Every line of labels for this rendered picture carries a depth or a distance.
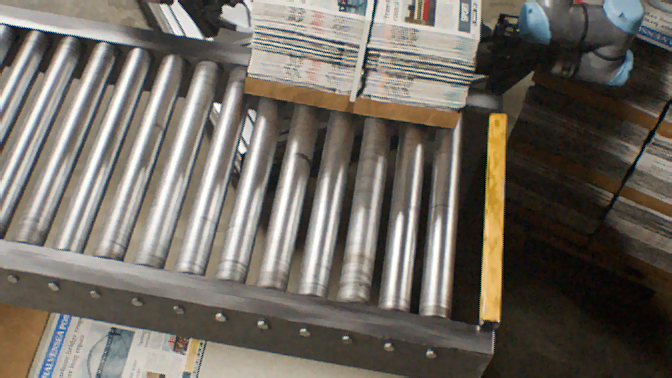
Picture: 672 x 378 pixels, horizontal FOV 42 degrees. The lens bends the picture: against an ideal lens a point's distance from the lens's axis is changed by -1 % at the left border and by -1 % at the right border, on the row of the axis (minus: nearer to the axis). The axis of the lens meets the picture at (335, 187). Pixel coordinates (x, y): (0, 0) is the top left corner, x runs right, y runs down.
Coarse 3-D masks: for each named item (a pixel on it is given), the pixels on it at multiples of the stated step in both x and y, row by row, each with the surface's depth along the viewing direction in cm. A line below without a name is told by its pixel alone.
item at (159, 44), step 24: (0, 24) 164; (24, 24) 164; (48, 24) 165; (72, 24) 165; (96, 24) 166; (120, 48) 165; (144, 48) 164; (168, 48) 164; (192, 48) 165; (216, 48) 165; (240, 48) 166; (192, 72) 167; (216, 96) 171; (480, 96) 166; (360, 120) 171; (480, 120) 167; (480, 144) 172
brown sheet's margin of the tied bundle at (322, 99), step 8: (248, 80) 155; (256, 80) 155; (264, 80) 155; (248, 88) 157; (256, 88) 157; (264, 88) 156; (272, 88) 156; (280, 88) 156; (288, 88) 155; (296, 88) 155; (272, 96) 158; (280, 96) 158; (288, 96) 157; (296, 96) 157; (304, 96) 157; (312, 96) 156; (320, 96) 156; (328, 96) 156; (304, 104) 158; (312, 104) 158; (320, 104) 158; (328, 104) 158
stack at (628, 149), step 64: (576, 0) 181; (640, 0) 183; (640, 64) 181; (512, 128) 210; (576, 128) 201; (640, 128) 193; (512, 192) 227; (576, 192) 217; (576, 256) 233; (640, 256) 222
